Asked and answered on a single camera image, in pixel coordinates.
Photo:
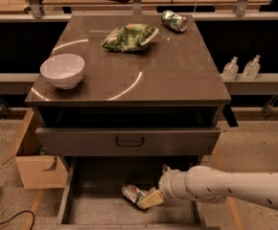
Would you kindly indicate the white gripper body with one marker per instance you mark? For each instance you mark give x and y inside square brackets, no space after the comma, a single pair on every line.
[168,184]

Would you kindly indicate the crushed 7up can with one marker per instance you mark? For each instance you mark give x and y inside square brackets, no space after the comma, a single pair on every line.
[134,194]

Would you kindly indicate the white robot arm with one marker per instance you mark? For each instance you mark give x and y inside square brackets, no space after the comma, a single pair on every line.
[209,185]

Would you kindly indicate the open lower drawer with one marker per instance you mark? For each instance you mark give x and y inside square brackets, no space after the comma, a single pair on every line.
[93,199]

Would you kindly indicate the grey drawer cabinet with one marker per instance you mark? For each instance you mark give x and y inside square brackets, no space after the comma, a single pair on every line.
[173,84]

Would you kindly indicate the closed upper drawer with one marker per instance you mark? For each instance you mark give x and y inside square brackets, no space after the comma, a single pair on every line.
[100,141]

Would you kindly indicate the green soda can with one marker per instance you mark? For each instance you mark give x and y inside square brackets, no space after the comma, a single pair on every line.
[174,21]

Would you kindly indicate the left clear sanitizer bottle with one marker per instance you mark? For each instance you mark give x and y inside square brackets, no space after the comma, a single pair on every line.
[230,70]

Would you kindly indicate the clear sanitizer bottle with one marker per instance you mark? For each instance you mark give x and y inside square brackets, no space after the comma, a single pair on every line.
[252,68]
[230,70]

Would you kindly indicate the cardboard box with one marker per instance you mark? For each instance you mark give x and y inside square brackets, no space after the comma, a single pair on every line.
[36,168]

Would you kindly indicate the right clear sanitizer bottle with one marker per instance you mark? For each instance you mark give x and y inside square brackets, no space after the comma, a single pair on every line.
[252,68]

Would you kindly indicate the green chip bag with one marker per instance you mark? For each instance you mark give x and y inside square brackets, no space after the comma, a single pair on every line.
[130,38]

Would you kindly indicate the white bowl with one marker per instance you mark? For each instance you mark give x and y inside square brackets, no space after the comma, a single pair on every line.
[63,71]

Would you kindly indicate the black drawer handle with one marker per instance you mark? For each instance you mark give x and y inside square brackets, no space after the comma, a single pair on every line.
[129,143]

